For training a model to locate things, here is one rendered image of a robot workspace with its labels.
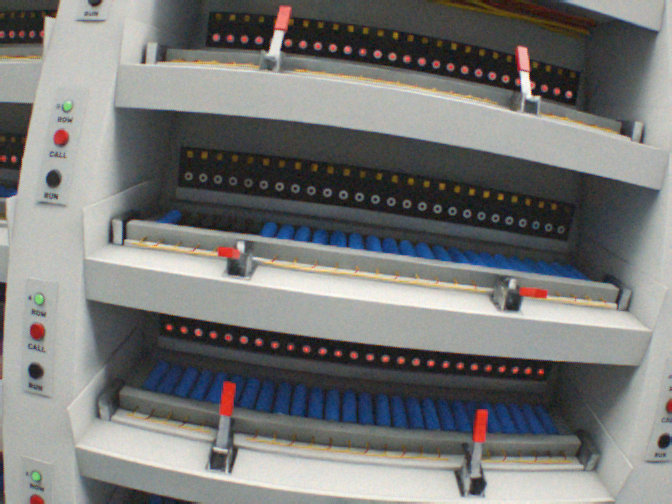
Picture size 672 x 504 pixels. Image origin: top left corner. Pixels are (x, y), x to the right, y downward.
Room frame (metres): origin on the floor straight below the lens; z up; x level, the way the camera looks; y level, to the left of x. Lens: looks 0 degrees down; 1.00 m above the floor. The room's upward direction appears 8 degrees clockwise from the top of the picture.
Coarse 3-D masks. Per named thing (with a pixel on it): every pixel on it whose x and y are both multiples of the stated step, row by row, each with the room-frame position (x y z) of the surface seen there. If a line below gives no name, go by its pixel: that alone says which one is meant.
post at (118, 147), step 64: (64, 0) 0.42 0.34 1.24; (128, 0) 0.42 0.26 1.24; (192, 0) 0.58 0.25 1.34; (64, 64) 0.42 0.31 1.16; (128, 128) 0.48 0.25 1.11; (64, 256) 0.42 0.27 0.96; (64, 320) 0.42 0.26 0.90; (128, 320) 0.55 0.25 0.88; (64, 384) 0.42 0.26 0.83; (64, 448) 0.42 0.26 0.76
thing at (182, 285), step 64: (128, 192) 0.50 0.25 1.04; (192, 192) 0.59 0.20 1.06; (128, 256) 0.44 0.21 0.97; (192, 256) 0.47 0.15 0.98; (256, 320) 0.43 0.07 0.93; (320, 320) 0.43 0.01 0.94; (384, 320) 0.43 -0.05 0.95; (448, 320) 0.43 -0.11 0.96; (512, 320) 0.43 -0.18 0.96; (576, 320) 0.44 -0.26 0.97; (640, 320) 0.45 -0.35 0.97
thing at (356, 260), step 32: (128, 224) 0.46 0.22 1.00; (160, 224) 0.47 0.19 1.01; (256, 256) 0.47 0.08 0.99; (288, 256) 0.47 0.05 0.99; (320, 256) 0.47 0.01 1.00; (352, 256) 0.47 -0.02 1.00; (384, 256) 0.47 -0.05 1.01; (544, 288) 0.48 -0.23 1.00; (576, 288) 0.48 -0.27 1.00; (608, 288) 0.48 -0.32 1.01
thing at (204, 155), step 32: (192, 160) 0.58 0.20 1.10; (224, 160) 0.58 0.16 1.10; (256, 160) 0.58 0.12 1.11; (288, 160) 0.58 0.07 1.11; (256, 192) 0.59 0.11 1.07; (288, 192) 0.59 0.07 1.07; (320, 192) 0.59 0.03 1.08; (352, 192) 0.59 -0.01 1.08; (384, 192) 0.59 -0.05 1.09; (416, 192) 0.59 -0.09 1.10; (448, 192) 0.59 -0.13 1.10; (480, 192) 0.58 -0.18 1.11; (512, 192) 0.59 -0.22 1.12; (480, 224) 0.60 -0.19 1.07; (512, 224) 0.60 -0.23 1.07; (544, 224) 0.60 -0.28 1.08
